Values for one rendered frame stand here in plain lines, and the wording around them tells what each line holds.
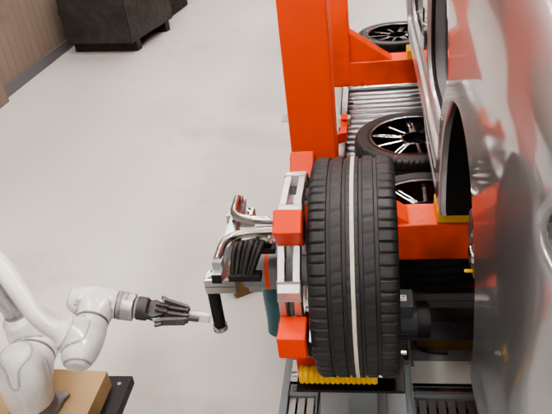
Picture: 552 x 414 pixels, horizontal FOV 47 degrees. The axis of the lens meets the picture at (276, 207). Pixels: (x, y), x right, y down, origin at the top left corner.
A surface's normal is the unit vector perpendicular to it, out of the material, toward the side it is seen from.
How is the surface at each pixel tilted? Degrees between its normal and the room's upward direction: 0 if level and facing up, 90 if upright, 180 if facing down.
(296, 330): 0
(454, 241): 90
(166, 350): 0
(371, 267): 54
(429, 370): 0
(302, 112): 90
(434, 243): 90
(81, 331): 36
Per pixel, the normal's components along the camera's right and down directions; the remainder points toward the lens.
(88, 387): -0.05, -0.86
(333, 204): -0.15, -0.56
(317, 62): -0.12, 0.52
